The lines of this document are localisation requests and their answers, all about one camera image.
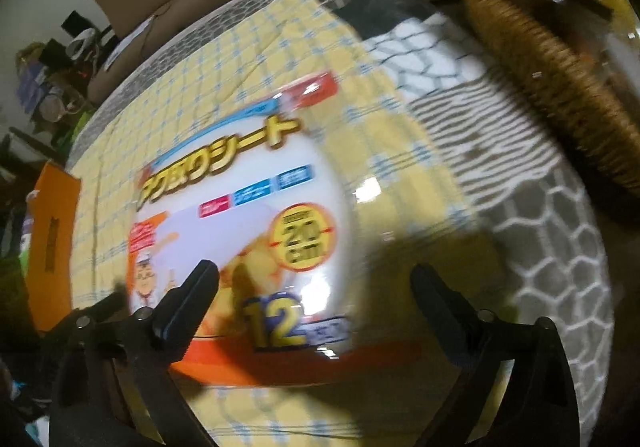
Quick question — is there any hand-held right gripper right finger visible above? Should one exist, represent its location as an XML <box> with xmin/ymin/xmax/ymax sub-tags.
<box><xmin>410</xmin><ymin>263</ymin><xmax>576</xmax><ymax>447</ymax></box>

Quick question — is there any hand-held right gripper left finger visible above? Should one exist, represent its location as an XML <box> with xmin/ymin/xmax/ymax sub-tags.
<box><xmin>50</xmin><ymin>259</ymin><xmax>219</xmax><ymax>447</ymax></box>

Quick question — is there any round orange white sheet packet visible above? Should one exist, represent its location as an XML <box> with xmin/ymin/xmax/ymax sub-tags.
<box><xmin>125</xmin><ymin>71</ymin><xmax>428</xmax><ymax>388</ymax></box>

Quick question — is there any orange cardboard box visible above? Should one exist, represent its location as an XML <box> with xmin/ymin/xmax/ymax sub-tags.
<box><xmin>27</xmin><ymin>162</ymin><xmax>83</xmax><ymax>333</ymax></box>

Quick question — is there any white paper sheet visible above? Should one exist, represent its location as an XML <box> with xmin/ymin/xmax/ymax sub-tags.
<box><xmin>107</xmin><ymin>34</ymin><xmax>138</xmax><ymax>65</ymax></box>

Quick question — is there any wicker basket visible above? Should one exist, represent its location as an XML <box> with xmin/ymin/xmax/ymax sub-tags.
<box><xmin>447</xmin><ymin>0</ymin><xmax>640</xmax><ymax>193</ymax></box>

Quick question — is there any yellow checked tablecloth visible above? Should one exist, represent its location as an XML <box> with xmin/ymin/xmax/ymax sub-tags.
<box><xmin>65</xmin><ymin>0</ymin><xmax>501</xmax><ymax>447</ymax></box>

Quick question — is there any white looped object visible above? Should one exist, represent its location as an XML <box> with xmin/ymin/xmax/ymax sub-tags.
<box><xmin>67</xmin><ymin>28</ymin><xmax>98</xmax><ymax>58</ymax></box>

